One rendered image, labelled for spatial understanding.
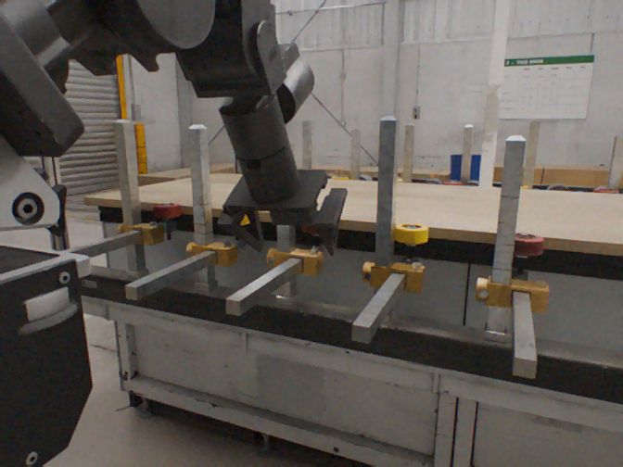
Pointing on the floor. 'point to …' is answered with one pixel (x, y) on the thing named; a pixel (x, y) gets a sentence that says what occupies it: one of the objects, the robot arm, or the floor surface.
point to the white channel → (493, 92)
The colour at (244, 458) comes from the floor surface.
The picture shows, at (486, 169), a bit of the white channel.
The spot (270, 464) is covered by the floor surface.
